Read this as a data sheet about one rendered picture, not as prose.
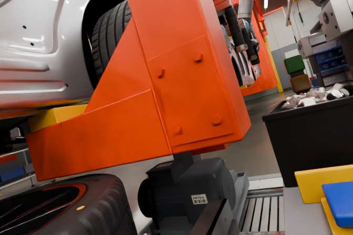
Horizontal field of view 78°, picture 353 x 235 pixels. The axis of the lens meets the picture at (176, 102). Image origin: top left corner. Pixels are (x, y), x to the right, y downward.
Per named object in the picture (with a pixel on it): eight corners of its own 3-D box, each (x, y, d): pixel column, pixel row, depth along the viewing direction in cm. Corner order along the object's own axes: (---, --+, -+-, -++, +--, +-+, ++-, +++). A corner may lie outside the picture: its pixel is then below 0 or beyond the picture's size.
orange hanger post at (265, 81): (241, 96, 464) (208, -11, 474) (275, 87, 435) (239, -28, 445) (240, 97, 450) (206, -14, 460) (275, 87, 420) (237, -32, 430)
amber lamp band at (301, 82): (293, 93, 58) (288, 78, 58) (310, 88, 56) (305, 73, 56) (294, 93, 54) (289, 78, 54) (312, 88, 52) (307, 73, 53)
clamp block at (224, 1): (210, 20, 81) (206, 7, 82) (234, 9, 77) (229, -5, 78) (206, 17, 77) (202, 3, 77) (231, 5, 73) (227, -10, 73)
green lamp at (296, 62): (287, 75, 58) (282, 60, 58) (304, 70, 56) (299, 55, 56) (288, 74, 54) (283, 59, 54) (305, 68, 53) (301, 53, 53)
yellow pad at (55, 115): (68, 125, 85) (64, 113, 85) (92, 116, 79) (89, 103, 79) (30, 133, 72) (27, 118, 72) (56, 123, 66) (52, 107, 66)
